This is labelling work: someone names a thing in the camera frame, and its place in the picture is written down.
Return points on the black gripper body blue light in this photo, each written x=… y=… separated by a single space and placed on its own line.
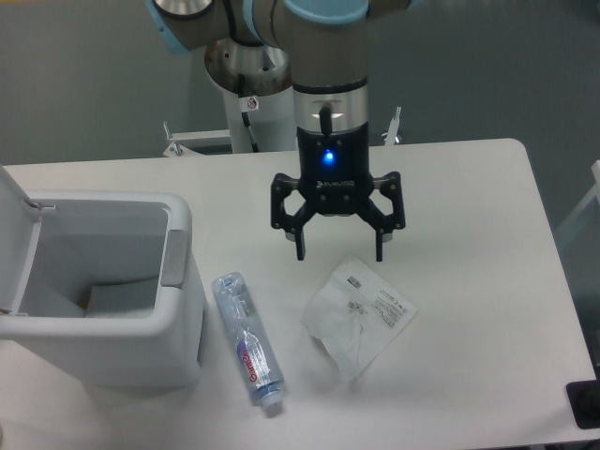
x=334 y=174

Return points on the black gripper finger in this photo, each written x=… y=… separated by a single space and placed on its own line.
x=282 y=187
x=385 y=212

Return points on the white plastic wrapper bag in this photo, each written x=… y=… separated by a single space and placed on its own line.
x=355 y=315

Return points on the crushed clear plastic water bottle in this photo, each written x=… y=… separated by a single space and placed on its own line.
x=250 y=344

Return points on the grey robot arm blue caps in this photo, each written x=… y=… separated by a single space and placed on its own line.
x=317 y=51

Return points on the white open trash can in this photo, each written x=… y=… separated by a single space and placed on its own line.
x=102 y=284

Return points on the glass white furniture at right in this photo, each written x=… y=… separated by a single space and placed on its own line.
x=581 y=215

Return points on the black device at table edge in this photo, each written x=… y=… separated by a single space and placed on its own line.
x=584 y=401

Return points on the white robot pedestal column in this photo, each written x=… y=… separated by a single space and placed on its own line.
x=256 y=86

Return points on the white pedestal base frame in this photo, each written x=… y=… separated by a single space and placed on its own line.
x=220 y=141

